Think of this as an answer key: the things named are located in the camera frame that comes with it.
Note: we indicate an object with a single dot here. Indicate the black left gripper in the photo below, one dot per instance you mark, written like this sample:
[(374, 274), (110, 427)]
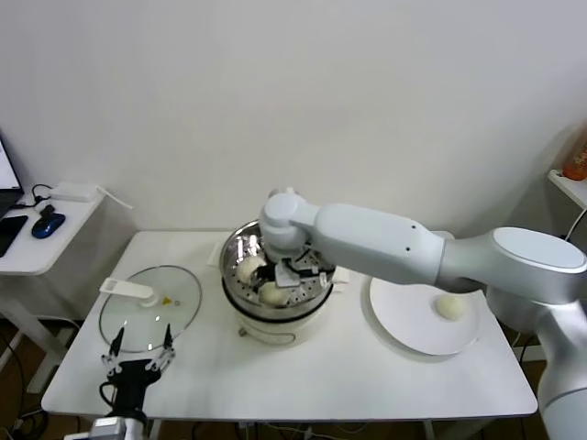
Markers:
[(132, 380)]

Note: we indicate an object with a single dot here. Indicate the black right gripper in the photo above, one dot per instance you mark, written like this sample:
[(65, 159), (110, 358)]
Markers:
[(312, 272)]

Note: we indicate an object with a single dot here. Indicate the white steamed baozi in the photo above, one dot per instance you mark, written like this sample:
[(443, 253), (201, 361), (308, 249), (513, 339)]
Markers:
[(248, 269), (451, 307), (274, 295)]

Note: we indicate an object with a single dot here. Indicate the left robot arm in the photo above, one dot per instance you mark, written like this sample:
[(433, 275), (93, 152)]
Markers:
[(135, 428)]

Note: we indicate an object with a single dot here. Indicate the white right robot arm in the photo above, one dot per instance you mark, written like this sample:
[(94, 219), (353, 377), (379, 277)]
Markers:
[(376, 243)]

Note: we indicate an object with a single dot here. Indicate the stainless steel steamer basket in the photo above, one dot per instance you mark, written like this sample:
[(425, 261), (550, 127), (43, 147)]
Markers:
[(234, 249)]

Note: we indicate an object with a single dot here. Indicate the white electric pot base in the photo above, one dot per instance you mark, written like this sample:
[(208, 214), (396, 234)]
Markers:
[(275, 327)]

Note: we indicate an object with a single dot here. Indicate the white round plate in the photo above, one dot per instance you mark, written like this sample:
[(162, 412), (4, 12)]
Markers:
[(413, 321)]

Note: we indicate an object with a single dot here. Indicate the white side table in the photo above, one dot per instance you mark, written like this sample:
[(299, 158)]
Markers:
[(46, 256)]

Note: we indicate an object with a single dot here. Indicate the blue computer mouse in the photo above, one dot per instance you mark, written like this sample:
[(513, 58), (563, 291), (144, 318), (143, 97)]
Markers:
[(47, 227)]

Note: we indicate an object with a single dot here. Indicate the white adapter box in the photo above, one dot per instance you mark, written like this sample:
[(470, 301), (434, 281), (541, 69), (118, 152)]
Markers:
[(73, 191)]

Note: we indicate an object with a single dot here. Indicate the black smartphone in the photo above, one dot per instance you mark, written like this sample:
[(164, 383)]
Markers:
[(10, 234)]

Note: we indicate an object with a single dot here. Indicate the black laptop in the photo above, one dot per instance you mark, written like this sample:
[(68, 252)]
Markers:
[(7, 179)]

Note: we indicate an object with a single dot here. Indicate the orange bottle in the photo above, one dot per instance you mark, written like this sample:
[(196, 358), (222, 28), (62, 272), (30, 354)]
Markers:
[(578, 164)]

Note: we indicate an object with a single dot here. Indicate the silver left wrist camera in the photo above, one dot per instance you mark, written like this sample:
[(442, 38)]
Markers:
[(107, 428)]

